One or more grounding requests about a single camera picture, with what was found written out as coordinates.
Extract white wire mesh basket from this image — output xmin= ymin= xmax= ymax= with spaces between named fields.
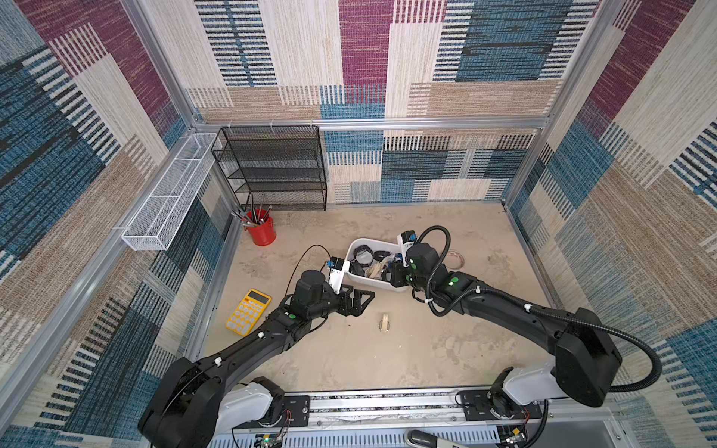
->
xmin=121 ymin=134 xmax=216 ymax=251

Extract white tape roll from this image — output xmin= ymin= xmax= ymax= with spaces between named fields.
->
xmin=444 ymin=250 xmax=465 ymax=271

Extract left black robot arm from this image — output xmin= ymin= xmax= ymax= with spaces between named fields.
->
xmin=138 ymin=270 xmax=375 ymax=447

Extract yellow calculator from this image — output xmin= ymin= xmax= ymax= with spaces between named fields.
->
xmin=225 ymin=289 xmax=272 ymax=337

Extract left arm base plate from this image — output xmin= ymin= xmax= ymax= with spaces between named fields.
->
xmin=241 ymin=395 xmax=311 ymax=430

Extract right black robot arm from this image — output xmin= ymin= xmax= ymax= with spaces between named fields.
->
xmin=396 ymin=225 xmax=663 ymax=419

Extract red pen cup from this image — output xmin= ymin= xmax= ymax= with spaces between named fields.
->
xmin=245 ymin=217 xmax=276 ymax=246

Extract black chunky digital watch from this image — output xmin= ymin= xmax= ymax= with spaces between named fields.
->
xmin=349 ymin=261 xmax=365 ymax=276

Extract pens in cup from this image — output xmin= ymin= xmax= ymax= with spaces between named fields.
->
xmin=232 ymin=193 xmax=273 ymax=228

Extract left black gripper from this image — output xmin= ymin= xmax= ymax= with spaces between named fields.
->
xmin=307 ymin=284 xmax=375 ymax=324

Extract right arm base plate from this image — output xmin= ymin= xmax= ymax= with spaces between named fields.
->
xmin=454 ymin=388 xmax=544 ymax=421

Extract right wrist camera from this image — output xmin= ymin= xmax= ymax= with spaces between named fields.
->
xmin=397 ymin=231 xmax=417 ymax=267

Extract white plastic storage box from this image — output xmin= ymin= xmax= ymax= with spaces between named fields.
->
xmin=345 ymin=238 xmax=409 ymax=292

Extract black wire mesh shelf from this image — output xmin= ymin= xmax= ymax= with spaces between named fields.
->
xmin=212 ymin=126 xmax=328 ymax=211

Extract black watch with strap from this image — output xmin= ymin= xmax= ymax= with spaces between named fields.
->
xmin=373 ymin=250 xmax=394 ymax=262

